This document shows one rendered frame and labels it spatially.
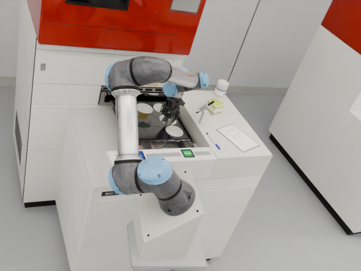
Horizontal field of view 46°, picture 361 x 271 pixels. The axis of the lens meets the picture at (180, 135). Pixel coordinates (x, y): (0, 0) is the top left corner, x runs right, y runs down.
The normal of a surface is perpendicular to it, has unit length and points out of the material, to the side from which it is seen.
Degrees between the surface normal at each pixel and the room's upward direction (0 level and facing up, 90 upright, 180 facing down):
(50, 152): 90
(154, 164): 36
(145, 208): 42
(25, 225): 0
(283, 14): 90
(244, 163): 90
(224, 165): 90
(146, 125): 0
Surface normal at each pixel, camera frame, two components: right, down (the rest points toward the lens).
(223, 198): 0.37, 0.63
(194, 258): 0.27, -0.78
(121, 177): -0.47, -0.11
